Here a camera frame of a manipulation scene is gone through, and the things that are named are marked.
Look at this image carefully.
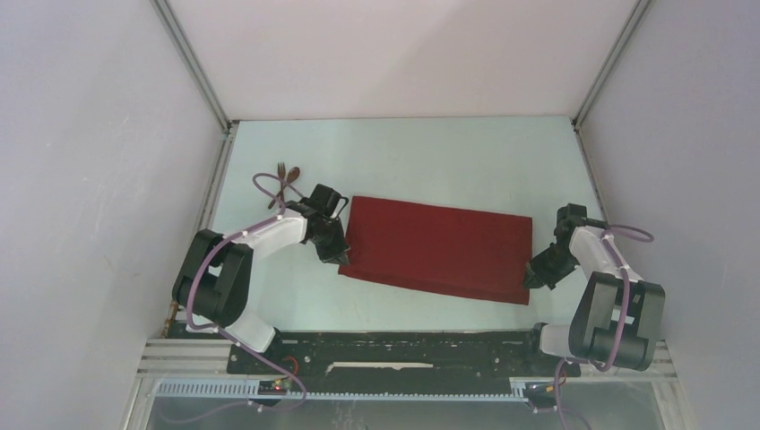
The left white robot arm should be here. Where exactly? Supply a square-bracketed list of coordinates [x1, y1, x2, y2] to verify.
[172, 200, 350, 374]

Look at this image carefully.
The aluminium frame post left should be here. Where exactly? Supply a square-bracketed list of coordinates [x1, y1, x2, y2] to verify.
[150, 0, 232, 133]

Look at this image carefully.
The white cable duct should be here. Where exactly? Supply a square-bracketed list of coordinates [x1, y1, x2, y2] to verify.
[154, 378, 527, 402]

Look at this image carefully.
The aluminium extrusion rail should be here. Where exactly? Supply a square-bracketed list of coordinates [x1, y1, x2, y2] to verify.
[137, 339, 232, 377]

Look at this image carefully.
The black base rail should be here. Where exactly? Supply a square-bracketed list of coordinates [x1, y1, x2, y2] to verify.
[227, 331, 558, 398]

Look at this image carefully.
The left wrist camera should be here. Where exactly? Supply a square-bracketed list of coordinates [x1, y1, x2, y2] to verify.
[307, 184, 350, 219]

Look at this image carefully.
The aluminium frame post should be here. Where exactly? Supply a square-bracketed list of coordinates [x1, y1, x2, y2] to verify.
[572, 0, 654, 132]
[150, 0, 232, 133]

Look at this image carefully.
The aluminium frame post right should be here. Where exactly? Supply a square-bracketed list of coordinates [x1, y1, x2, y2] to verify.
[572, 0, 654, 132]

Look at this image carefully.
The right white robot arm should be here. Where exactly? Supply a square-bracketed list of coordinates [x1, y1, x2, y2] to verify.
[521, 219, 666, 374]

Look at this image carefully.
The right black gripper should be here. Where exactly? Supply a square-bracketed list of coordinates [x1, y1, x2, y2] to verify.
[522, 242, 578, 290]

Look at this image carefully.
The brown wooden fork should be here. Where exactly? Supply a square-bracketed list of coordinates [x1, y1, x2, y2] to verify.
[268, 162, 288, 210]

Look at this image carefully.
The brown wooden spoon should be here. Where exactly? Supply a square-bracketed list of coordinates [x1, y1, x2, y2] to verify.
[277, 166, 300, 200]

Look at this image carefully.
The red cloth napkin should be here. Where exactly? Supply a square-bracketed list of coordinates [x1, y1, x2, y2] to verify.
[339, 196, 532, 305]

